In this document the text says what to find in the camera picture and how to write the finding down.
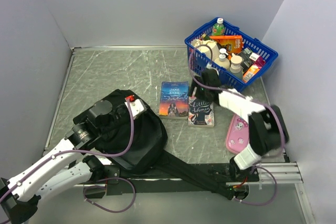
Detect black backpack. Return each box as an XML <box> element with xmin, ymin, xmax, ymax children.
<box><xmin>65</xmin><ymin>89</ymin><xmax>235</xmax><ymax>200</ymax></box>

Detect Little Women paperback book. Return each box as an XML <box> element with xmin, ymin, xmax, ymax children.
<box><xmin>187</xmin><ymin>97</ymin><xmax>215</xmax><ymax>127</ymax></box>

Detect Jane Eyre paperback book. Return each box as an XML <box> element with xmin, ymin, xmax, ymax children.
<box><xmin>159</xmin><ymin>81</ymin><xmax>189</xmax><ymax>119</ymax></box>

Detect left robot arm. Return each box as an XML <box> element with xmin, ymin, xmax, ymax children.
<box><xmin>1</xmin><ymin>98</ymin><xmax>145</xmax><ymax>223</ymax></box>

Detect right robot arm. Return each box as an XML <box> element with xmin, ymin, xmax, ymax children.
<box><xmin>191</xmin><ymin>69</ymin><xmax>289</xmax><ymax>181</ymax></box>

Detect blue plastic basket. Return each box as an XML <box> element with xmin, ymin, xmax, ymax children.
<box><xmin>191</xmin><ymin>21</ymin><xmax>278</xmax><ymax>91</ymax></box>

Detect cream pump bottle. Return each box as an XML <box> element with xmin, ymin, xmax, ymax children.
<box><xmin>214</xmin><ymin>48</ymin><xmax>230</xmax><ymax>70</ymax></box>

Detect beige lidded bottle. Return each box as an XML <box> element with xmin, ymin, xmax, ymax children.
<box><xmin>229</xmin><ymin>53</ymin><xmax>243</xmax><ymax>80</ymax></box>

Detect beige cloth pouch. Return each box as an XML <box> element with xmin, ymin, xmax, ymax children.
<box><xmin>191</xmin><ymin>39</ymin><xmax>219</xmax><ymax>61</ymax></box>

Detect orange small carton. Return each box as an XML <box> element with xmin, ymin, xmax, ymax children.
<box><xmin>242</xmin><ymin>64</ymin><xmax>261</xmax><ymax>83</ymax></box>

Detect orange snack box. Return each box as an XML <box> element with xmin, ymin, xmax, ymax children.
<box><xmin>210</xmin><ymin>35</ymin><xmax>244</xmax><ymax>54</ymax></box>

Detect black box with barcode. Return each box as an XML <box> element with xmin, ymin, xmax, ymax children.
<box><xmin>238</xmin><ymin>47</ymin><xmax>259</xmax><ymax>73</ymax></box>

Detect green drink bottle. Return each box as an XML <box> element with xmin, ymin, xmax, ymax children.
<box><xmin>211</xmin><ymin>18</ymin><xmax>225</xmax><ymax>36</ymax></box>

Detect magenta small box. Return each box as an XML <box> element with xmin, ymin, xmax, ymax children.
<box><xmin>254</xmin><ymin>56</ymin><xmax>266</xmax><ymax>68</ymax></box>

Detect pink pencil case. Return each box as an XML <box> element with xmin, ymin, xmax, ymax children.
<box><xmin>225</xmin><ymin>114</ymin><xmax>249</xmax><ymax>154</ymax></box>

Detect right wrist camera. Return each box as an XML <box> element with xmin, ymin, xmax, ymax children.
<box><xmin>206</xmin><ymin>62</ymin><xmax>213</xmax><ymax>69</ymax></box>

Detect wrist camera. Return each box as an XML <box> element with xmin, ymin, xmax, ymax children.
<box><xmin>125</xmin><ymin>95</ymin><xmax>146</xmax><ymax>120</ymax></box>
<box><xmin>206</xmin><ymin>62</ymin><xmax>213</xmax><ymax>69</ymax></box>

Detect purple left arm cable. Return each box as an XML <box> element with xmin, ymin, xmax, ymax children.
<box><xmin>0</xmin><ymin>103</ymin><xmax>135</xmax><ymax>222</ymax></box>

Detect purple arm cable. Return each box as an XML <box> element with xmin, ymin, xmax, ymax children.
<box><xmin>188</xmin><ymin>44</ymin><xmax>286</xmax><ymax>156</ymax></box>
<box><xmin>0</xmin><ymin>103</ymin><xmax>135</xmax><ymax>222</ymax></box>

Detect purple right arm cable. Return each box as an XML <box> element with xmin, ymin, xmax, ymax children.
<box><xmin>188</xmin><ymin>44</ymin><xmax>286</xmax><ymax>156</ymax></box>

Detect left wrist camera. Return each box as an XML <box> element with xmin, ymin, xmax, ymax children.
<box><xmin>125</xmin><ymin>95</ymin><xmax>146</xmax><ymax>120</ymax></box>

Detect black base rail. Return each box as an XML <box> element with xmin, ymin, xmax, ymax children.
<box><xmin>85</xmin><ymin>163</ymin><xmax>259</xmax><ymax>199</ymax></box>

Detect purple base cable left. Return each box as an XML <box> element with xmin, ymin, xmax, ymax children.
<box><xmin>82</xmin><ymin>177</ymin><xmax>137</xmax><ymax>213</ymax></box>

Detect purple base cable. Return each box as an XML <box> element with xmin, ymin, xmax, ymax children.
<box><xmin>227</xmin><ymin>166</ymin><xmax>278</xmax><ymax>206</ymax></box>
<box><xmin>82</xmin><ymin>177</ymin><xmax>137</xmax><ymax>213</ymax></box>

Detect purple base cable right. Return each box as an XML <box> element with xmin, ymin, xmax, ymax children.
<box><xmin>227</xmin><ymin>166</ymin><xmax>278</xmax><ymax>206</ymax></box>

